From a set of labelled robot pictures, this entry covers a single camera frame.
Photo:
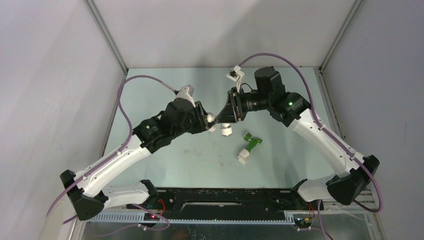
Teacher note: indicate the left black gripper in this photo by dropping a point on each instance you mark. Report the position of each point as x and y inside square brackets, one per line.
[201, 115]

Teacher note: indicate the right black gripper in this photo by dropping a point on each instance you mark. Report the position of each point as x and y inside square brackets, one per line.
[232, 112]

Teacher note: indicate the white plastic faucet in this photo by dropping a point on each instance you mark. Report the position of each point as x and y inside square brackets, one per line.
[225, 128]

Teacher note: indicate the green plastic faucet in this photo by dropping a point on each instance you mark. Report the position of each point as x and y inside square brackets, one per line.
[252, 141]

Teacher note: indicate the white elbow fitting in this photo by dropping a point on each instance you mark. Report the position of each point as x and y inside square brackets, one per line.
[243, 156]
[212, 128]

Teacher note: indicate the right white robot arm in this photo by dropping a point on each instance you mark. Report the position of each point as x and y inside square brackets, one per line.
[352, 170]

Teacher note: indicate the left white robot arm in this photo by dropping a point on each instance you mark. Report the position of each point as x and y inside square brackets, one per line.
[89, 191]

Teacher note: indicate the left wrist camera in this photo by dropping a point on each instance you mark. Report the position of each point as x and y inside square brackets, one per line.
[186, 92]

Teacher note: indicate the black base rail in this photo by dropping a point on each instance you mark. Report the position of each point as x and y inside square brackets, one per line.
[226, 203]

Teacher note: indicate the grey cable duct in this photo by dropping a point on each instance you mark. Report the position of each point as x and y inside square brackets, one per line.
[143, 218]

